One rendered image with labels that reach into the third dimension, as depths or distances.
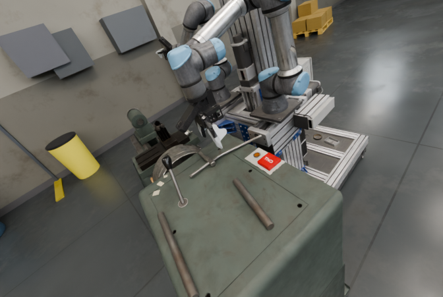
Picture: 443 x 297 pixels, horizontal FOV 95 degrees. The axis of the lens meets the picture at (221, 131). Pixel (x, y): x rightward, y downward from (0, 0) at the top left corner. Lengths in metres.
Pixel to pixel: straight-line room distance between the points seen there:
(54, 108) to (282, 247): 4.35
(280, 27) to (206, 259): 0.85
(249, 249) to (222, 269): 0.08
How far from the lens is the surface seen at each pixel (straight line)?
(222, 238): 0.62
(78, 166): 4.20
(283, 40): 0.97
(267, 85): 1.12
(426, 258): 2.07
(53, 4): 4.64
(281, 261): 0.57
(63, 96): 4.55
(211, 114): 0.70
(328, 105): 1.40
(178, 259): 0.62
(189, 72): 0.64
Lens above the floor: 1.77
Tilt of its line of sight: 31 degrees down
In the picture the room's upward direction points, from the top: 21 degrees counter-clockwise
